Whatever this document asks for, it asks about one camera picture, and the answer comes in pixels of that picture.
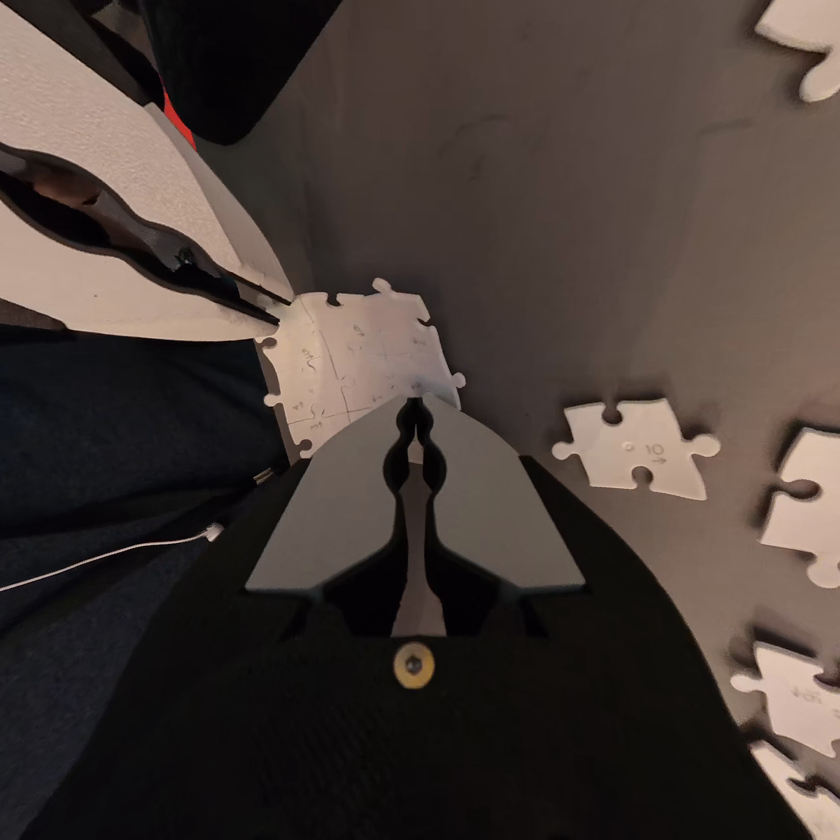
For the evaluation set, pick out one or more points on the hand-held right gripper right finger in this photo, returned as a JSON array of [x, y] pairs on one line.
[[508, 518]]

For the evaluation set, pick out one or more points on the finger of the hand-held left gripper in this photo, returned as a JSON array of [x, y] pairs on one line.
[[98, 118], [79, 289]]

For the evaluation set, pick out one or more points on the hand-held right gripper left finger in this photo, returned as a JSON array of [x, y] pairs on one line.
[[328, 518]]

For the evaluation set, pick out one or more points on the assembled white puzzle section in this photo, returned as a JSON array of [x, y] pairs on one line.
[[367, 341]]

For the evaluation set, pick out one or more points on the scattered loose puzzle pieces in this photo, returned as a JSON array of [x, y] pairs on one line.
[[630, 453]]

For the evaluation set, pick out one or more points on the red panel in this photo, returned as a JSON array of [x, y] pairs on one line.
[[177, 124]]

